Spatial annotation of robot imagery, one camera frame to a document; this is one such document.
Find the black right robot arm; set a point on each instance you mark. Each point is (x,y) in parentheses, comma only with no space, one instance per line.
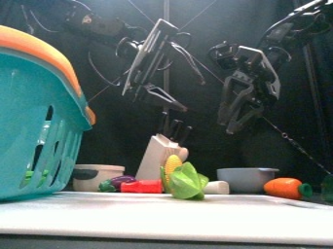
(298,19)

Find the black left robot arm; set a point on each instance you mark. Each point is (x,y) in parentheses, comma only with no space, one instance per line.
(92,22)

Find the white knife block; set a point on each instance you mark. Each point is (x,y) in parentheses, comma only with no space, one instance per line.
(153,159)

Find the grey toy pot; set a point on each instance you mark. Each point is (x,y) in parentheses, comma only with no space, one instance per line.
(246,180)

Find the yellow toy corn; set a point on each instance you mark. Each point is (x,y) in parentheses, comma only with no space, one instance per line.
(172,163)

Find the white rounded toy piece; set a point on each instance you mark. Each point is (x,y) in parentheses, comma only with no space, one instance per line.
(218,187)

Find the orange toy carrot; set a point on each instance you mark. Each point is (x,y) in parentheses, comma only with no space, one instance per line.
(283,188)

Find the teal basket with orange rim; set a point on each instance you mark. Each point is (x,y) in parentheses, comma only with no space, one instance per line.
(29,113)

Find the purple toy eggplant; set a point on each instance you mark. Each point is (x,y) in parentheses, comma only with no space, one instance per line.
(120,180)

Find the red toy pepper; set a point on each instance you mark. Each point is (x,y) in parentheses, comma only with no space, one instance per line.
(143,186)

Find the white toy pot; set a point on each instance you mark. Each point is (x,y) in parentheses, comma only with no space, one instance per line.
(101,176)

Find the white cutting board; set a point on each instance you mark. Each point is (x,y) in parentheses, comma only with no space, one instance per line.
(172,217)

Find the green item in basket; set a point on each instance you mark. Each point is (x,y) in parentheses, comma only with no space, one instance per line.
(34,177)

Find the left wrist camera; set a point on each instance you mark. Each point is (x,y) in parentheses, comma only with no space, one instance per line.
(127,48)

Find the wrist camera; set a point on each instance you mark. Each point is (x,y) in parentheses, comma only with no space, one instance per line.
(127,48)
(222,55)

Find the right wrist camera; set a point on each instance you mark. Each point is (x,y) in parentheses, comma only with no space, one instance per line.
(222,55)

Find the grey vertical frame pole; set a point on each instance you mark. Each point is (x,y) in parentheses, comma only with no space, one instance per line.
(166,9)

